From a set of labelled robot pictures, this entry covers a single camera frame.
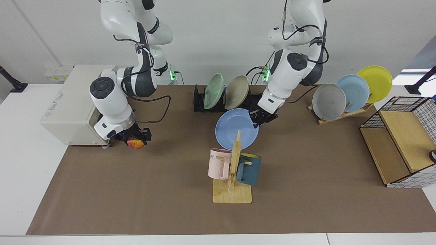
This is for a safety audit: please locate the red yellow apple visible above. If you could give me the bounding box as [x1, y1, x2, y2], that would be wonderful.
[127, 137, 145, 150]

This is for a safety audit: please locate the beige plate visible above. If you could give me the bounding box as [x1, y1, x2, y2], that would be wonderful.
[224, 75, 250, 110]

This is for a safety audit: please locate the green plate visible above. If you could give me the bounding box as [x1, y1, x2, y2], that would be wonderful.
[203, 73, 225, 110]

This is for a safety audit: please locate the wooden plate rack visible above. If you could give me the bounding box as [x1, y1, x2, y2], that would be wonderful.
[308, 102, 375, 125]

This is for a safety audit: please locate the black dish rack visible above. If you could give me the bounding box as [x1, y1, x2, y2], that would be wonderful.
[193, 85, 263, 113]

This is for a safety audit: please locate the grey plate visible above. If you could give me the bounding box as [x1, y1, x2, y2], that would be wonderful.
[312, 84, 347, 121]

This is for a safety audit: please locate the light blue plate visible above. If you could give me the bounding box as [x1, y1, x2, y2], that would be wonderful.
[336, 75, 370, 113]

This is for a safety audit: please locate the yellow plate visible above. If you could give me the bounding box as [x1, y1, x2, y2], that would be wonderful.
[357, 65, 393, 104]

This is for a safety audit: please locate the dark blue cup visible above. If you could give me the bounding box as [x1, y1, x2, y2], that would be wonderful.
[235, 153, 262, 186]

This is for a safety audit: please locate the pink cup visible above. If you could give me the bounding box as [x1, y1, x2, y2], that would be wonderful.
[208, 148, 233, 180]

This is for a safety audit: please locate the brown table cloth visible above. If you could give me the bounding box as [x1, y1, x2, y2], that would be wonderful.
[26, 84, 436, 235]

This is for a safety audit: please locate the pale toaster oven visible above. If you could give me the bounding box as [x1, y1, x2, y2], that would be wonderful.
[40, 65, 118, 148]

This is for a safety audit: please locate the wooden cup stand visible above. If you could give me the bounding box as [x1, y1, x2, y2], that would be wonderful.
[213, 130, 253, 204]

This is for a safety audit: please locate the black stand pole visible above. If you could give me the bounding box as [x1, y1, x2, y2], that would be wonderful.
[404, 65, 436, 95]
[0, 65, 29, 93]

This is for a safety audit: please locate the black base cable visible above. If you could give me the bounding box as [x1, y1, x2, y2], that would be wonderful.
[245, 65, 270, 85]

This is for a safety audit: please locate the white wall socket box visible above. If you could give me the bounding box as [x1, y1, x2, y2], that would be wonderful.
[44, 65, 74, 84]

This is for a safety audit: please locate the wire basket with wooden floor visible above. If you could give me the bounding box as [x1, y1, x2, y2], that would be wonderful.
[360, 96, 436, 189]

